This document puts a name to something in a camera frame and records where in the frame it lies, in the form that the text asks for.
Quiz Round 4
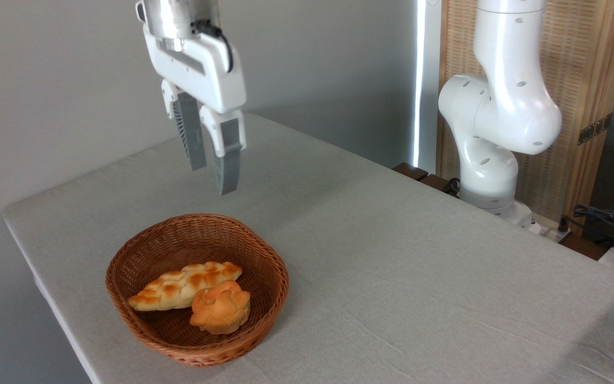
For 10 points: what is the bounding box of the brown woven wicker basket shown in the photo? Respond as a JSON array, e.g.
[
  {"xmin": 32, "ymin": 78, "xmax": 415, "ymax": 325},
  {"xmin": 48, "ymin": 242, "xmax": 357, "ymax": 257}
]
[{"xmin": 106, "ymin": 213, "xmax": 290, "ymax": 367}]

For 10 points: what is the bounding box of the dark brown wooden block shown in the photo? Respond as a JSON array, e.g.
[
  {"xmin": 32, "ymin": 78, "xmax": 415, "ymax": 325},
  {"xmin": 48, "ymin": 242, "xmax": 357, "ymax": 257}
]
[
  {"xmin": 392, "ymin": 162, "xmax": 429, "ymax": 181},
  {"xmin": 419, "ymin": 174, "xmax": 460, "ymax": 197}
]

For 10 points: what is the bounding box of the dark metal screen hinge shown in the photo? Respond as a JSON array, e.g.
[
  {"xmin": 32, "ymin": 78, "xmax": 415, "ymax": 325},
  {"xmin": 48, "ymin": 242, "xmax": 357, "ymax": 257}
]
[{"xmin": 577, "ymin": 113, "xmax": 613, "ymax": 146}]

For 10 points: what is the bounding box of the wooden folding screen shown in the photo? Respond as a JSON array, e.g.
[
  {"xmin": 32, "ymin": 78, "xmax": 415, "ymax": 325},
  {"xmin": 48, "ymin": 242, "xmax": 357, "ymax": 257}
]
[{"xmin": 438, "ymin": 0, "xmax": 614, "ymax": 235}]

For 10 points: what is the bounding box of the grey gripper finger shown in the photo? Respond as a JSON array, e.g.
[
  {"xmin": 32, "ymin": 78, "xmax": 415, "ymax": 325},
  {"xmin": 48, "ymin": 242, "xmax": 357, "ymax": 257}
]
[
  {"xmin": 161, "ymin": 79, "xmax": 208, "ymax": 172},
  {"xmin": 199, "ymin": 105, "xmax": 247, "ymax": 196}
]

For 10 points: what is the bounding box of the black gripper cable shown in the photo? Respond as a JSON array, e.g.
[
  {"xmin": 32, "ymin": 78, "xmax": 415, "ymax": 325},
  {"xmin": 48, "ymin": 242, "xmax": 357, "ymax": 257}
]
[{"xmin": 192, "ymin": 20, "xmax": 235, "ymax": 73}]

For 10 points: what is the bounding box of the white vertical frame strip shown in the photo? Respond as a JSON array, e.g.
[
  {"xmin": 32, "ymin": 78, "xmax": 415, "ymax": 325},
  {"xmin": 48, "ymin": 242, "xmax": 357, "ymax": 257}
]
[{"xmin": 413, "ymin": 0, "xmax": 443, "ymax": 174}]

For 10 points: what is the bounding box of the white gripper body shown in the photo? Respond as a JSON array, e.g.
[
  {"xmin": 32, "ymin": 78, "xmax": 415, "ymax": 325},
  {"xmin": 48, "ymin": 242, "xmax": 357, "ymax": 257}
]
[{"xmin": 142, "ymin": 25, "xmax": 247, "ymax": 115}]

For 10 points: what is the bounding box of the white power strip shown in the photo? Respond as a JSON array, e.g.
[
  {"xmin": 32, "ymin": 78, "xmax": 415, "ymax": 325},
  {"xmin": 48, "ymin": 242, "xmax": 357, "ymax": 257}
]
[{"xmin": 530, "ymin": 213, "xmax": 575, "ymax": 244}]

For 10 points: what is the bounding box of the black cable bundle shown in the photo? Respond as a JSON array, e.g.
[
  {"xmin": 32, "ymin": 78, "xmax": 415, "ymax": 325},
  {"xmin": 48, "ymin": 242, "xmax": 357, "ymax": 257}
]
[{"xmin": 572, "ymin": 204, "xmax": 614, "ymax": 247}]

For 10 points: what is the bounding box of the long braided bread loaf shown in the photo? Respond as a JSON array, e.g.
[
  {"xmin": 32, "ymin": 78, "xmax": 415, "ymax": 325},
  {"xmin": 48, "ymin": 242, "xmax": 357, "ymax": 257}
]
[{"xmin": 128, "ymin": 261, "xmax": 243, "ymax": 312}]

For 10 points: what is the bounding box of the grey tablecloth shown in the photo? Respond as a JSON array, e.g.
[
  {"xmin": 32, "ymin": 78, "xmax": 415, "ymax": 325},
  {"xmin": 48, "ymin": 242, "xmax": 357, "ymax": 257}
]
[{"xmin": 2, "ymin": 112, "xmax": 614, "ymax": 384}]

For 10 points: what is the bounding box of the round orange bread roll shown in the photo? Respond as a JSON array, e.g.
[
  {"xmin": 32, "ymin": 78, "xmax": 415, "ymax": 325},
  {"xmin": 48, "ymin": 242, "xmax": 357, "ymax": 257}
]
[{"xmin": 189, "ymin": 281, "xmax": 251, "ymax": 335}]

